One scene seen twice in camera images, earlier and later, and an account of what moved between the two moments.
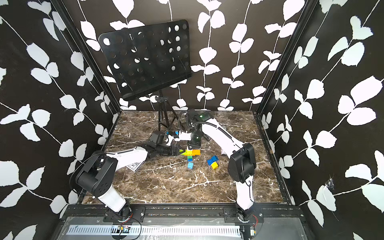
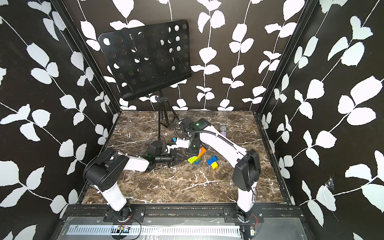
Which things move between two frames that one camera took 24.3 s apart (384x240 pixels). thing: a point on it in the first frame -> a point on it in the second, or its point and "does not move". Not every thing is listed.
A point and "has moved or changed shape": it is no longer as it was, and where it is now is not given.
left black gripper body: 167,150 -> 164,158
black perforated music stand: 147,59 does not move
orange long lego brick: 196,152 has moved or changed shape
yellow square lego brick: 214,165 does not move
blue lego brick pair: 213,159 does not move
